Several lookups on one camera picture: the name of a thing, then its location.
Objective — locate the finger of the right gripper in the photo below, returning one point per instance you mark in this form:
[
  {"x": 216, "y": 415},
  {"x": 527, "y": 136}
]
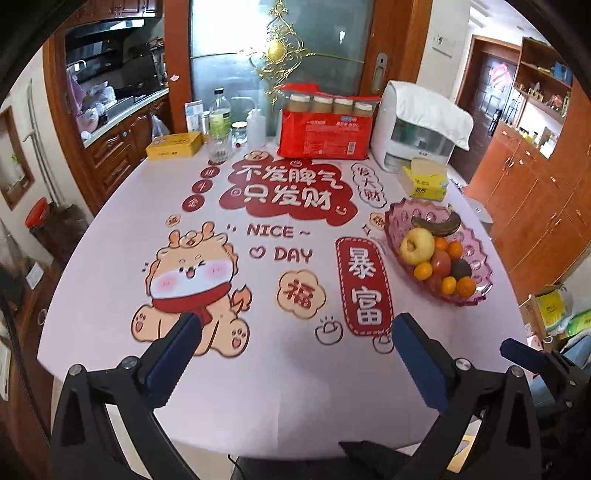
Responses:
[{"x": 524, "y": 356}]

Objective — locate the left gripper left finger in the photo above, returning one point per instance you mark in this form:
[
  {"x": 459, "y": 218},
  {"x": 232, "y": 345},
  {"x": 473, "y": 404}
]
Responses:
[{"x": 166, "y": 359}]

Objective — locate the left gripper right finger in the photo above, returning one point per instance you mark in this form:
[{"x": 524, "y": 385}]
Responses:
[{"x": 427, "y": 361}]

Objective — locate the red lychee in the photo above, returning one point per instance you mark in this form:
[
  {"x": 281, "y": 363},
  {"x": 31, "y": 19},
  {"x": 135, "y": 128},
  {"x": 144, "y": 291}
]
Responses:
[{"x": 434, "y": 282}]

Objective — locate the small yellow citrus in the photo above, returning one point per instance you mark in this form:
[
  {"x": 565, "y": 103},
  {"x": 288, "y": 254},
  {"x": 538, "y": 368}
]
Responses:
[{"x": 448, "y": 286}]

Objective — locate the orange tangerine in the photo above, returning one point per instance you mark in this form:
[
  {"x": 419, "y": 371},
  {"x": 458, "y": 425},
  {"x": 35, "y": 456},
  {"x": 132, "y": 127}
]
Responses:
[
  {"x": 466, "y": 287},
  {"x": 423, "y": 271}
]

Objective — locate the dark avocado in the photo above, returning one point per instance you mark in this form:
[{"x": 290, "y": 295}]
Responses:
[{"x": 460, "y": 268}]

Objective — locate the yellow-green apple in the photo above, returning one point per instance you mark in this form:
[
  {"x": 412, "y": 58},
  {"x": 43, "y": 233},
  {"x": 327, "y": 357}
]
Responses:
[{"x": 417, "y": 246}]

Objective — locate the overripe dark banana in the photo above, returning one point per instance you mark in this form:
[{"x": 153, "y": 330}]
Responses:
[{"x": 425, "y": 217}]

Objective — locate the red persimmon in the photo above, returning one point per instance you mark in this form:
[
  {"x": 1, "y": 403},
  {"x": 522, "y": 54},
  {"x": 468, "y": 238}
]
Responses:
[{"x": 441, "y": 263}]

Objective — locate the pink plastic fruit bowl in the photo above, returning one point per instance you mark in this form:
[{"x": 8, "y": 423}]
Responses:
[{"x": 398, "y": 224}]

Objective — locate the small tangerine in bowl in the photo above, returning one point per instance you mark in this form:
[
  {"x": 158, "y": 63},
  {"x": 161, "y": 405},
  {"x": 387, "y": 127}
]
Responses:
[
  {"x": 441, "y": 243},
  {"x": 455, "y": 250}
]

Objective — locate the printed pink tablecloth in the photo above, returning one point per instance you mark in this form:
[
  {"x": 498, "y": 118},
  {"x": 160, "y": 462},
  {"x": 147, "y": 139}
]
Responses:
[{"x": 289, "y": 264}]

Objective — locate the orange wooden cabinet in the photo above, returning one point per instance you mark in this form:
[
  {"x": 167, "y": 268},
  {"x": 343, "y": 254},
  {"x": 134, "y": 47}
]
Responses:
[{"x": 534, "y": 179}]

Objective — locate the yellow tissue box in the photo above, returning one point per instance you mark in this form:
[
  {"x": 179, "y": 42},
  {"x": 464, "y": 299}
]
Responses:
[{"x": 425, "y": 179}]

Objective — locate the yellow flat box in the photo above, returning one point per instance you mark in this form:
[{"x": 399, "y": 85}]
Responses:
[{"x": 174, "y": 146}]

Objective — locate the drinking glass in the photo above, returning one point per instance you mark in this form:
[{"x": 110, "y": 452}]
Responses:
[{"x": 219, "y": 148}]

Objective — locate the white countertop appliance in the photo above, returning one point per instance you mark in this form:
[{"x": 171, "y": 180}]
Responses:
[{"x": 414, "y": 122}]

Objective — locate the small glass jar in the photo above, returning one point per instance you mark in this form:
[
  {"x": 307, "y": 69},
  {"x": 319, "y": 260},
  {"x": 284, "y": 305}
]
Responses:
[{"x": 238, "y": 133}]

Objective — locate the clear plastic bottle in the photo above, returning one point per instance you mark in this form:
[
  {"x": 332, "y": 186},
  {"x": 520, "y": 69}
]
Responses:
[{"x": 219, "y": 115}]

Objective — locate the white squeeze bottle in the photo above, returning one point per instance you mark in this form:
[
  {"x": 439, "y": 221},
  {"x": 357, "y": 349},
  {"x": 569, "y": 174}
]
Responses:
[{"x": 256, "y": 129}]

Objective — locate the red drink bottle pack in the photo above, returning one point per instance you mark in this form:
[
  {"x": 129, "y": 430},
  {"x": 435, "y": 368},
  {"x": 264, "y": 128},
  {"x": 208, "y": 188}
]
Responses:
[{"x": 317, "y": 125}]

